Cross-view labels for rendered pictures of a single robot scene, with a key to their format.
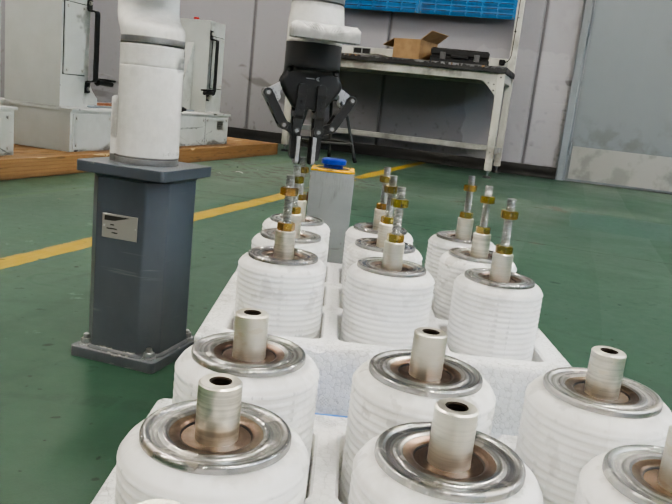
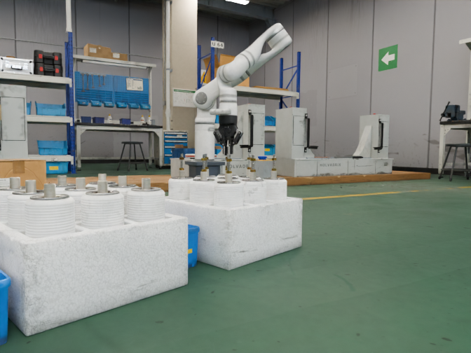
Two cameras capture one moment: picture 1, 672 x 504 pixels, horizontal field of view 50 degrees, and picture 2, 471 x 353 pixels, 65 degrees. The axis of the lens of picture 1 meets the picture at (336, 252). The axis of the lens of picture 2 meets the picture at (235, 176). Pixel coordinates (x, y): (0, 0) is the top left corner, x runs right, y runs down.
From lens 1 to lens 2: 1.02 m
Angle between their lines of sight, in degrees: 44
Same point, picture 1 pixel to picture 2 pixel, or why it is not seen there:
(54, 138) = (289, 171)
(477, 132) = not seen: outside the picture
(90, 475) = not seen: hidden behind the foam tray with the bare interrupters
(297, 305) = (176, 190)
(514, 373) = (213, 209)
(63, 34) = (293, 129)
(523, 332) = (224, 198)
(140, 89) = (197, 138)
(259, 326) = (100, 176)
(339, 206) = (259, 173)
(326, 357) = (174, 204)
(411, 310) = (198, 191)
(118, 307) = not seen: hidden behind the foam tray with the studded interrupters
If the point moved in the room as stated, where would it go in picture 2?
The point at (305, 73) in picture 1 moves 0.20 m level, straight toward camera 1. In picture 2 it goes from (224, 125) to (187, 122)
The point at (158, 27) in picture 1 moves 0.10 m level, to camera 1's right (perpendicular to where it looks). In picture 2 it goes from (200, 118) to (215, 117)
